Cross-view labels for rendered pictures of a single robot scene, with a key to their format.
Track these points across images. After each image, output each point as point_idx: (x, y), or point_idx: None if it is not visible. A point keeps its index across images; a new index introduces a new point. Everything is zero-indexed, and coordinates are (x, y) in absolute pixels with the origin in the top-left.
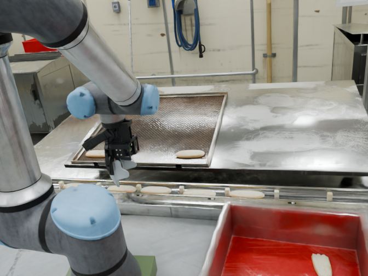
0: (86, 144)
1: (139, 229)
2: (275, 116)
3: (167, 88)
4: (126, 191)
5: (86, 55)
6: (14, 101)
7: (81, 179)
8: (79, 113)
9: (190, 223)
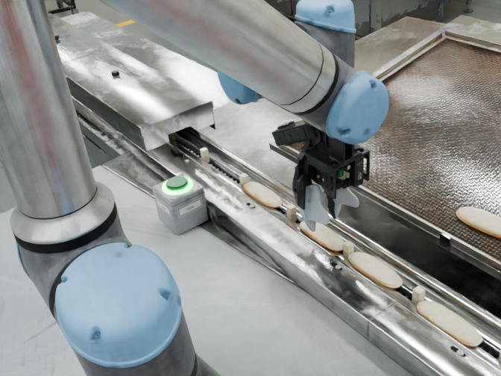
0: (277, 136)
1: (300, 331)
2: None
3: None
4: (323, 244)
5: (144, 15)
6: (30, 72)
7: (277, 183)
8: (229, 90)
9: (391, 374)
